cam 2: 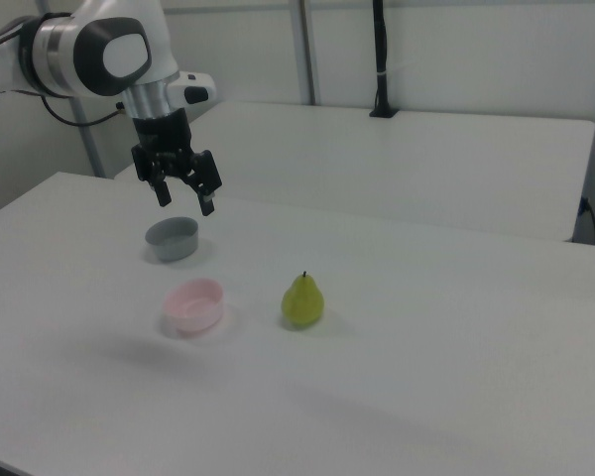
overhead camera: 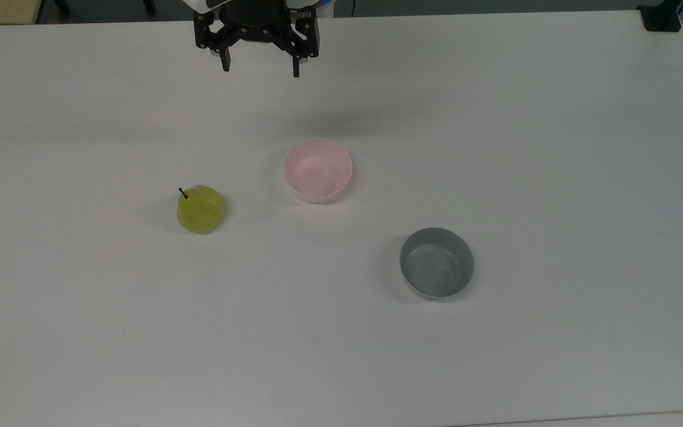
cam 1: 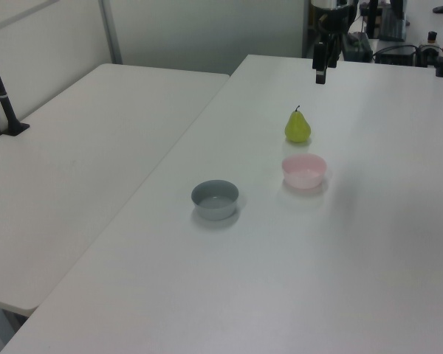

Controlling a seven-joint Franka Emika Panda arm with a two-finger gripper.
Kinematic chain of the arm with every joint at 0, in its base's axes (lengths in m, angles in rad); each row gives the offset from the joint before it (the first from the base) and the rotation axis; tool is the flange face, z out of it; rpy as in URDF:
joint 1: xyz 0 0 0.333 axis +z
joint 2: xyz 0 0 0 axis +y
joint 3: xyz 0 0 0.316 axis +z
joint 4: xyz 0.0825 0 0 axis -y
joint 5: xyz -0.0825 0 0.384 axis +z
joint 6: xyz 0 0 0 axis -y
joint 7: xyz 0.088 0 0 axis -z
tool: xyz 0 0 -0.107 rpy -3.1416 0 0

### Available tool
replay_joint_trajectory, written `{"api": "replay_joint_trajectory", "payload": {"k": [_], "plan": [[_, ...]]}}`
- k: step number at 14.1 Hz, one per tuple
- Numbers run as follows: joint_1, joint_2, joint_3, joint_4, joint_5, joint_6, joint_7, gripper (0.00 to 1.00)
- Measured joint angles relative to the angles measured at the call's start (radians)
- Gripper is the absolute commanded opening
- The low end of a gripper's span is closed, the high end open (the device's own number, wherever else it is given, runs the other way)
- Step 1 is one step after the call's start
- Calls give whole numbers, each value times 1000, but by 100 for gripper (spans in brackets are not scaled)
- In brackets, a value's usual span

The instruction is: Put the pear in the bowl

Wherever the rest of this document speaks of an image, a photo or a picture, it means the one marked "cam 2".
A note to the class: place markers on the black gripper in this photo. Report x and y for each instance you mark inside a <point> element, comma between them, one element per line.
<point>161,134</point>

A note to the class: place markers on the green pear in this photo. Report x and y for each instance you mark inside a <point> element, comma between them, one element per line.
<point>302,302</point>

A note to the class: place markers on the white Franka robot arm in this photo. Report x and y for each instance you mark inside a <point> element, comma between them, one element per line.
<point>84,54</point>

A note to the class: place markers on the grey bowl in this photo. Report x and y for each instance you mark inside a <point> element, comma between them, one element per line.
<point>172,240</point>

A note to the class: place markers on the pink bowl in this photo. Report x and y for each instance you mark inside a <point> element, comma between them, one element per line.
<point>194,307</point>

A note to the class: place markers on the white table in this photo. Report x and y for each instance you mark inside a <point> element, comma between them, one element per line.
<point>377,163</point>

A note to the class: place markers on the black pole with base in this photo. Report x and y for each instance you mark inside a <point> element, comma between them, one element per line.
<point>381,54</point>

